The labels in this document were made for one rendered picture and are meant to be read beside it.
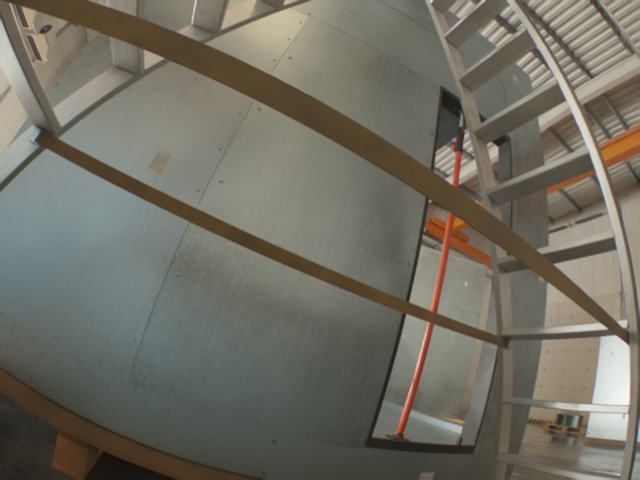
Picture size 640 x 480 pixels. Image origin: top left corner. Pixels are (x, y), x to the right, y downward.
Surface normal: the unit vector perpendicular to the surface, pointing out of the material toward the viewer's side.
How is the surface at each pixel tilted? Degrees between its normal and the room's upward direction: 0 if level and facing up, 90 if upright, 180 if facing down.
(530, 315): 90
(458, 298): 90
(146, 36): 90
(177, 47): 90
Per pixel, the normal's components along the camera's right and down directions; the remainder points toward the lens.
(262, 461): 0.34, -0.24
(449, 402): 0.02, -0.36
